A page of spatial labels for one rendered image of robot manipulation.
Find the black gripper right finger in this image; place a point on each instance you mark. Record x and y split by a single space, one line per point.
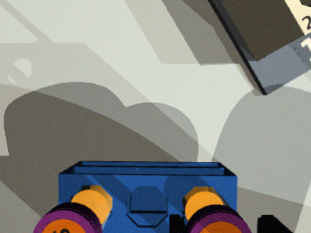
270 224

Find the blue tube rack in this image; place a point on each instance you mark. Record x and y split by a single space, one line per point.
161 188

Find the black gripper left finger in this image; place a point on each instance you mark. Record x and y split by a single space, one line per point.
176 224

